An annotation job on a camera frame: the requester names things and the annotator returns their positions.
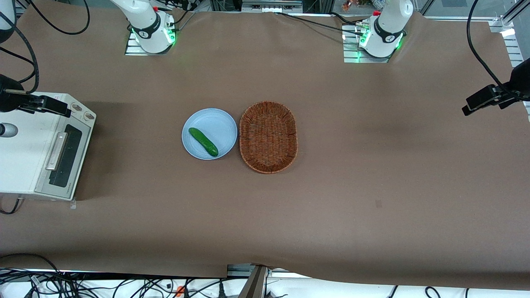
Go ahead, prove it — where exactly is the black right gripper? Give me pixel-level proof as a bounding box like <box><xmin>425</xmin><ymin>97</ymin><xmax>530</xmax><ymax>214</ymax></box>
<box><xmin>0</xmin><ymin>74</ymin><xmax>72</xmax><ymax>118</ymax></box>

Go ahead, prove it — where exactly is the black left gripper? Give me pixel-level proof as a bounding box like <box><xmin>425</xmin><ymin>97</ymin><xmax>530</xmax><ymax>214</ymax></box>
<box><xmin>462</xmin><ymin>58</ymin><xmax>530</xmax><ymax>117</ymax></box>

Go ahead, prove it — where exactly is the oven door with metal handle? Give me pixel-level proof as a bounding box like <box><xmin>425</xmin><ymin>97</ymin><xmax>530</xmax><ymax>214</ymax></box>
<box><xmin>34</xmin><ymin>120</ymin><xmax>92</xmax><ymax>201</ymax></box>

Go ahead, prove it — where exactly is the white toaster oven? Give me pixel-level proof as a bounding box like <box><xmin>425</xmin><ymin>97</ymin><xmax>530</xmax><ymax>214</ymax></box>
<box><xmin>0</xmin><ymin>92</ymin><xmax>97</xmax><ymax>202</ymax></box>

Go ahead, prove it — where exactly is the slotted aluminium plate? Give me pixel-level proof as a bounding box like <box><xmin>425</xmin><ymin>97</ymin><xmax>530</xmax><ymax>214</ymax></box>
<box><xmin>502</xmin><ymin>29</ymin><xmax>530</xmax><ymax>69</ymax></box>

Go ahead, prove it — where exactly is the brown table cover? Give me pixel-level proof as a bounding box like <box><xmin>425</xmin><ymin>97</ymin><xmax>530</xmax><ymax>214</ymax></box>
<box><xmin>0</xmin><ymin>6</ymin><xmax>530</xmax><ymax>290</ymax></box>

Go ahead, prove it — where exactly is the green cucumber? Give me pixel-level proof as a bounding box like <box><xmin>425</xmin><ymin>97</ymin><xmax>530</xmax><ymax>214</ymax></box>
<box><xmin>188</xmin><ymin>127</ymin><xmax>219</xmax><ymax>157</ymax></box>

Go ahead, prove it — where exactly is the light blue plate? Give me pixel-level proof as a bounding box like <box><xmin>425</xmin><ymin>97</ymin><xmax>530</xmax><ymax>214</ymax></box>
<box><xmin>181</xmin><ymin>108</ymin><xmax>238</xmax><ymax>161</ymax></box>

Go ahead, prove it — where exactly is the brown wicker basket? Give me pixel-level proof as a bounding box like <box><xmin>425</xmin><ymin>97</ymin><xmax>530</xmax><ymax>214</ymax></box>
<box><xmin>239</xmin><ymin>101</ymin><xmax>299</xmax><ymax>174</ymax></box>

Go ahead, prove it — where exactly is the aluminium profile beam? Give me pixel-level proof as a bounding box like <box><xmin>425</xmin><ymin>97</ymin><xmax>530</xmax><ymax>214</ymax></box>
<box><xmin>238</xmin><ymin>265</ymin><xmax>270</xmax><ymax>298</ymax></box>

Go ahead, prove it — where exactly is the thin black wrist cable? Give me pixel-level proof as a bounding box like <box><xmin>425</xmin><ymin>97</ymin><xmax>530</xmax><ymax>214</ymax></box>
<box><xmin>0</xmin><ymin>12</ymin><xmax>40</xmax><ymax>94</ymax></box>

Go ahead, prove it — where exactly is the black cable to left gripper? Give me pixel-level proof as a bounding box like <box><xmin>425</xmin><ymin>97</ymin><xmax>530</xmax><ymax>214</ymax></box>
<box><xmin>467</xmin><ymin>0</ymin><xmax>514</xmax><ymax>95</ymax></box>

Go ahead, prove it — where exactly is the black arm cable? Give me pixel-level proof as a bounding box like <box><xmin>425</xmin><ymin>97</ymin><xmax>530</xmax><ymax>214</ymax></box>
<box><xmin>26</xmin><ymin>0</ymin><xmax>91</xmax><ymax>36</ymax></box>

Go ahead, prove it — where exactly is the aluminium frame profile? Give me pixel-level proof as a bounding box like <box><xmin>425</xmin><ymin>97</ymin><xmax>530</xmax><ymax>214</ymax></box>
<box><xmin>489</xmin><ymin>0</ymin><xmax>530</xmax><ymax>34</ymax></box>

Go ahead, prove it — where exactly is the black oven power cable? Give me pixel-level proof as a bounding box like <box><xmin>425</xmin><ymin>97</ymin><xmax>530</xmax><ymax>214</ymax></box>
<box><xmin>0</xmin><ymin>198</ymin><xmax>22</xmax><ymax>215</ymax></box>

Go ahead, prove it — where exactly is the black looped floor cable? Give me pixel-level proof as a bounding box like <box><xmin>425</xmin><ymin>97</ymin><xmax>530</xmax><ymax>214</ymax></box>
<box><xmin>0</xmin><ymin>253</ymin><xmax>63</xmax><ymax>286</ymax></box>

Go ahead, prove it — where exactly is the black base cable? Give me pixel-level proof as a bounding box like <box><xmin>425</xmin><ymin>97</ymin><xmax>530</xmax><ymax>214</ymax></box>
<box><xmin>274</xmin><ymin>12</ymin><xmax>365</xmax><ymax>37</ymax></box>
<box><xmin>329</xmin><ymin>12</ymin><xmax>367</xmax><ymax>27</ymax></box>

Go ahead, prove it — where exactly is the aluminium frame bar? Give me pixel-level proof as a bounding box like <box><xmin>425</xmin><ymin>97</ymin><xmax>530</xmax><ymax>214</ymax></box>
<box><xmin>241</xmin><ymin>0</ymin><xmax>303</xmax><ymax>13</ymax></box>

